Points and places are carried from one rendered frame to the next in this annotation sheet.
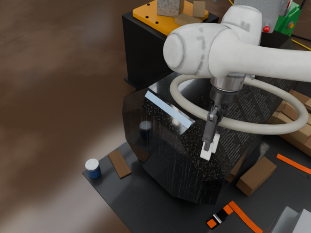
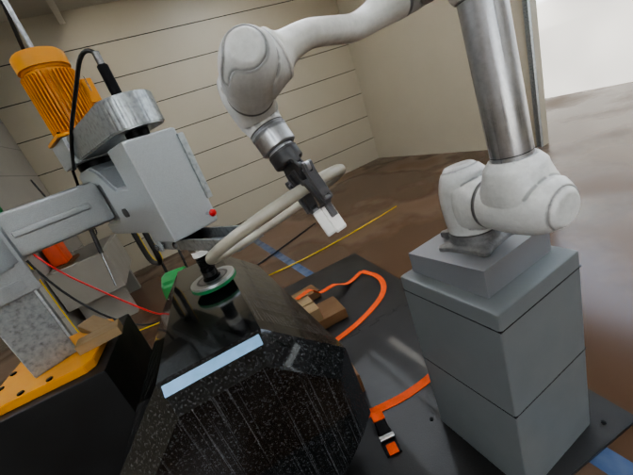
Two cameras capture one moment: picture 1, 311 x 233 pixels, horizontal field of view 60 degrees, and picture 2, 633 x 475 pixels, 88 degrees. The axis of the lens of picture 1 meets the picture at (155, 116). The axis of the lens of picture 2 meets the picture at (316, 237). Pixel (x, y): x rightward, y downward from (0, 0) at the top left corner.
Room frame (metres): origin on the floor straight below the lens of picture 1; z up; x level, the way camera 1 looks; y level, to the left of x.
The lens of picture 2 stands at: (0.17, 0.50, 1.45)
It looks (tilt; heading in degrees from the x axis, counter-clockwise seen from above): 20 degrees down; 299
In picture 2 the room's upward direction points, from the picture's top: 20 degrees counter-clockwise
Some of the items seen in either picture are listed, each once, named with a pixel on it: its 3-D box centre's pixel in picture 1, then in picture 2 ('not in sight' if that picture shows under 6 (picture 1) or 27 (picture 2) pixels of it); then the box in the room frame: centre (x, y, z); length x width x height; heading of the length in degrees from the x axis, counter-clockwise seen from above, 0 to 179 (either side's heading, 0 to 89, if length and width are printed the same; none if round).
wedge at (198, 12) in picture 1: (199, 9); (95, 324); (2.18, -0.37, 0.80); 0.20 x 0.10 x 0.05; 173
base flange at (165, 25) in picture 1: (170, 13); (56, 362); (2.19, -0.13, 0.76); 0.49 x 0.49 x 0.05; 43
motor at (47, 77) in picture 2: not in sight; (63, 96); (1.95, -0.75, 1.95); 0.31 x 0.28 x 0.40; 71
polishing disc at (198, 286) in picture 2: not in sight; (212, 278); (1.33, -0.51, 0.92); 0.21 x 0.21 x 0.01
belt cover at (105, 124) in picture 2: not in sight; (106, 139); (1.66, -0.63, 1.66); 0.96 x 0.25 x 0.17; 161
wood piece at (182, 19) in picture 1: (188, 21); (100, 336); (1.97, -0.26, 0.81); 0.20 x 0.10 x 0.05; 51
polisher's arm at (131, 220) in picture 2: not in sight; (140, 200); (1.69, -0.66, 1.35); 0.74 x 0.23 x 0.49; 161
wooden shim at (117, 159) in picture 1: (119, 163); not in sight; (1.16, 0.29, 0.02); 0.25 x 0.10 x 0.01; 30
